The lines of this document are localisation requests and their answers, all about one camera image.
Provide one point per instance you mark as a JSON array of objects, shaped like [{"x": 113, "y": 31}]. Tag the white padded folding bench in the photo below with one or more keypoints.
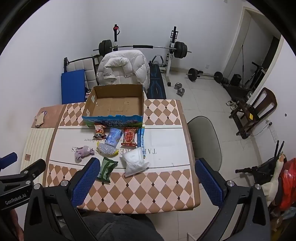
[{"x": 85, "y": 63}]

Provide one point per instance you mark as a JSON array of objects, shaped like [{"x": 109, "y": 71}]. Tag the black and blue weight bench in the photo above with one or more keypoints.
[{"x": 157, "y": 85}]

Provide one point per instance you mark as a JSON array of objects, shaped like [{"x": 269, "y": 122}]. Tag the white door frame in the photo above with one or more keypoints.
[{"x": 235, "y": 46}]

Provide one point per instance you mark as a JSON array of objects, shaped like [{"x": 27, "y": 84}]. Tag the black kick scooter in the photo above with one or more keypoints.
[{"x": 254, "y": 74}]

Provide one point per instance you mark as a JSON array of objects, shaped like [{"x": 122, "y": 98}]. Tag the white goose plush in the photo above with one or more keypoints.
[{"x": 274, "y": 180}]

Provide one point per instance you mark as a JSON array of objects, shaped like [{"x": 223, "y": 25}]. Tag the panda print snack packet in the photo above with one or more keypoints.
[{"x": 99, "y": 132}]

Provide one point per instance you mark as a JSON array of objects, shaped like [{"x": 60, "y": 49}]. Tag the diamond patterned printed tablecloth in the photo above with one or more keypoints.
[{"x": 161, "y": 185}]

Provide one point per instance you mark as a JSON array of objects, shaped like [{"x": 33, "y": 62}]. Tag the black bag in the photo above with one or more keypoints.
[{"x": 235, "y": 80}]

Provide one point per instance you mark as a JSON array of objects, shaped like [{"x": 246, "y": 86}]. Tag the white bench press rack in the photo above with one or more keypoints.
[{"x": 170, "y": 66}]

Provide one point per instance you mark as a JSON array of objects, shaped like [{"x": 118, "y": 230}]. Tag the beige striped mat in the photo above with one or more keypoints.
[{"x": 34, "y": 143}]

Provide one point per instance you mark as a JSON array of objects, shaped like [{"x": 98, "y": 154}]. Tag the dark wooden chair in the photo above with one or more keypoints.
[{"x": 266, "y": 97}]

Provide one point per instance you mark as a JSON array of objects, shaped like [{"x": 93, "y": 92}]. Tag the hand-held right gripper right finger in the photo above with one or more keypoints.
[{"x": 208, "y": 183}]

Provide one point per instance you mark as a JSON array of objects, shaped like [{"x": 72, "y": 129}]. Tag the white plastic bag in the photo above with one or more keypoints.
[{"x": 135, "y": 162}]

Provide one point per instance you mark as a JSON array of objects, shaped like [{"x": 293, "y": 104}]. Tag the cardboard box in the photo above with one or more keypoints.
[{"x": 111, "y": 104}]

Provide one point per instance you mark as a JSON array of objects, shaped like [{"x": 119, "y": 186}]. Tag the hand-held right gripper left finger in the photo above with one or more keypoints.
[{"x": 86, "y": 180}]

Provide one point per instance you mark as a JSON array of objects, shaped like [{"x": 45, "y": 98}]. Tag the blue folded mat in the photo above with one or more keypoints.
[{"x": 72, "y": 85}]

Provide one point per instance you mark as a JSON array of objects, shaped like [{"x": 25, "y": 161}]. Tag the cardboard scrap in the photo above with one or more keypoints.
[{"x": 39, "y": 119}]

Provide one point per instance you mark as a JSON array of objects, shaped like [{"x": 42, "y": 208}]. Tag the dark low table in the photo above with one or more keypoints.
[{"x": 235, "y": 91}]

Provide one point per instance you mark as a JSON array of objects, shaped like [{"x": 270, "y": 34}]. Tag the chrome dumbbell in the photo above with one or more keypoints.
[
  {"x": 180, "y": 91},
  {"x": 178, "y": 85}
]

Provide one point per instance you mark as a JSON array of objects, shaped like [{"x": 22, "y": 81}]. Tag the red plastic bag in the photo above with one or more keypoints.
[{"x": 289, "y": 183}]

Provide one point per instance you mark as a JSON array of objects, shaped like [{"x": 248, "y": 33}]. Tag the brown table mat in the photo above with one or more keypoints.
[{"x": 54, "y": 115}]

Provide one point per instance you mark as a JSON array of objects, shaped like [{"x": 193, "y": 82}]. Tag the grey shell chair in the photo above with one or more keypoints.
[{"x": 203, "y": 139}]

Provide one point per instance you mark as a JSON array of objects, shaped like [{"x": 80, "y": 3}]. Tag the blue long stick packet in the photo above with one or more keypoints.
[{"x": 141, "y": 141}]

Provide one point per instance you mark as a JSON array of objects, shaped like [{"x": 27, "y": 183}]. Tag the white down jacket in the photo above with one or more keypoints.
[{"x": 122, "y": 67}]

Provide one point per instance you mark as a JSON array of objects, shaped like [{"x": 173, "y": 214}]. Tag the silver foil packet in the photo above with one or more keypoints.
[{"x": 107, "y": 150}]

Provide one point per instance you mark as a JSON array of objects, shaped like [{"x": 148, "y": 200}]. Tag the red snack packet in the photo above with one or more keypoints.
[{"x": 129, "y": 137}]

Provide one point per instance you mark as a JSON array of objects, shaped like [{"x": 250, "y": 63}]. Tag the long barbell with black plates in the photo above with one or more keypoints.
[{"x": 138, "y": 47}]

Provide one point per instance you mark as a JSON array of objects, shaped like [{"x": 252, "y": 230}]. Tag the black router with antennas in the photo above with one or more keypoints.
[{"x": 278, "y": 148}]

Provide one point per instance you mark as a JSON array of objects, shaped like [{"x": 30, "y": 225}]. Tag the short barbell with black plates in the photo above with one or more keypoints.
[{"x": 194, "y": 73}]

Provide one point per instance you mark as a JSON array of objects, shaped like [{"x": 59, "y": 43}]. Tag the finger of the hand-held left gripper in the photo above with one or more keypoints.
[
  {"x": 8, "y": 159},
  {"x": 34, "y": 167}
]

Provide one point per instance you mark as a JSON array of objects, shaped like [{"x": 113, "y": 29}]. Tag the light blue tissue pack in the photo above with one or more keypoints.
[{"x": 113, "y": 137}]

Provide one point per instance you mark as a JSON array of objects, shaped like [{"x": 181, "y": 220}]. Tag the white shoe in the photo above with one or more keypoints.
[
  {"x": 229, "y": 103},
  {"x": 234, "y": 106}
]

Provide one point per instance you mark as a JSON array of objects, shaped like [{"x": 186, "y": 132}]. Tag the green snack packet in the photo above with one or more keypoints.
[{"x": 107, "y": 169}]

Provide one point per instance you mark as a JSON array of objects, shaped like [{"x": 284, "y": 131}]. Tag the person's dark fleece clothing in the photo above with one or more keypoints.
[{"x": 122, "y": 228}]

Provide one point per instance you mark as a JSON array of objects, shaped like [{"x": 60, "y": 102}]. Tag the person's left hand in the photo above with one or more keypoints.
[{"x": 16, "y": 228}]

